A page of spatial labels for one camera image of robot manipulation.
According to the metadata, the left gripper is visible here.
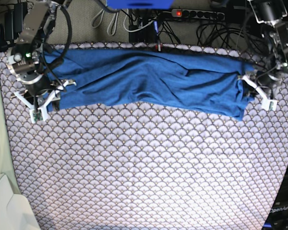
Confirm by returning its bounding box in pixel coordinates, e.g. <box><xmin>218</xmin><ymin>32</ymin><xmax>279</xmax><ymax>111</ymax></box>
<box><xmin>239</xmin><ymin>64</ymin><xmax>288</xmax><ymax>111</ymax></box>

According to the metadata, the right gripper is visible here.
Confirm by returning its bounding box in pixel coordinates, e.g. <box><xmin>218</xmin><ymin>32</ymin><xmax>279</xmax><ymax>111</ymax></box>
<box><xmin>7</xmin><ymin>51</ymin><xmax>76</xmax><ymax>124</ymax></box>

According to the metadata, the blue long-sleeve T-shirt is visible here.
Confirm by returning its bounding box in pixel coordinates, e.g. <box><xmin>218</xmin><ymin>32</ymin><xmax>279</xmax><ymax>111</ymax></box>
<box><xmin>54</xmin><ymin>49</ymin><xmax>254</xmax><ymax>120</ymax></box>

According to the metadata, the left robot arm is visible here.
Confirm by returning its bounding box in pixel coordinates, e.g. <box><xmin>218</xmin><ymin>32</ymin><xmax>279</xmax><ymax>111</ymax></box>
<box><xmin>239</xmin><ymin>0</ymin><xmax>288</xmax><ymax>111</ymax></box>

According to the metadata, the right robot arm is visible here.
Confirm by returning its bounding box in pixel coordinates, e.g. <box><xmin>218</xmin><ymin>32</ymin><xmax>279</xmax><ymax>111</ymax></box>
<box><xmin>7</xmin><ymin>0</ymin><xmax>76</xmax><ymax>124</ymax></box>

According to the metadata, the green cloth sheet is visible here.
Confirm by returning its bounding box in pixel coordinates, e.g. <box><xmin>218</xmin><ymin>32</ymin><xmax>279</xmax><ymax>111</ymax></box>
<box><xmin>0</xmin><ymin>69</ymin><xmax>20</xmax><ymax>195</ymax></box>

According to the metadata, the black power adapter brick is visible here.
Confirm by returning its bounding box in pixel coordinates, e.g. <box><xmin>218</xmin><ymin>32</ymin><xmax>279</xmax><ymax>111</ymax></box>
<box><xmin>4</xmin><ymin>2</ymin><xmax>28</xmax><ymax>41</ymax></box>

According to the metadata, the white plastic bin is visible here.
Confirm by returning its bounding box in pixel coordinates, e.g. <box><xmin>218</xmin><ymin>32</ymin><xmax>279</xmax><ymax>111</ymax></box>
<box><xmin>0</xmin><ymin>173</ymin><xmax>40</xmax><ymax>230</ymax></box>

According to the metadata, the fan-patterned table cloth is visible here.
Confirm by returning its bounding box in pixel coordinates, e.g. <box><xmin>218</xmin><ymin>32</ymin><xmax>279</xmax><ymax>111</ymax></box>
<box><xmin>0</xmin><ymin>53</ymin><xmax>288</xmax><ymax>230</ymax></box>

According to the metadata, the black OpenArm case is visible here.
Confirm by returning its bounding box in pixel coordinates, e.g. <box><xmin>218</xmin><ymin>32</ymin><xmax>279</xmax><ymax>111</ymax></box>
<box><xmin>262</xmin><ymin>167</ymin><xmax>288</xmax><ymax>230</ymax></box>

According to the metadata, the red black table clamp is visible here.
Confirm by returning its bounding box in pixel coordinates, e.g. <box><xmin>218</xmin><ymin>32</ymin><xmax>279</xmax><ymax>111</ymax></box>
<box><xmin>155</xmin><ymin>43</ymin><xmax>162</xmax><ymax>52</ymax></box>

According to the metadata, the blue box at top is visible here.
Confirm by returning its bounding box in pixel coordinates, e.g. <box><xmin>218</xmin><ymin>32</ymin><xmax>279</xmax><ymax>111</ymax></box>
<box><xmin>107</xmin><ymin>0</ymin><xmax>174</xmax><ymax>9</ymax></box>

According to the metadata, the grey looped cable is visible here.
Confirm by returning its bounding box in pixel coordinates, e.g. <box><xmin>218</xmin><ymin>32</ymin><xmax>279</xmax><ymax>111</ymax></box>
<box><xmin>91</xmin><ymin>9</ymin><xmax>122</xmax><ymax>36</ymax></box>

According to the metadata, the black power strip red switch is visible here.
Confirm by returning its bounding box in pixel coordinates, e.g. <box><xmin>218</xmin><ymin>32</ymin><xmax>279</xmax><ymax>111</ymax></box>
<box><xmin>170</xmin><ymin>9</ymin><xmax>226</xmax><ymax>21</ymax></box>

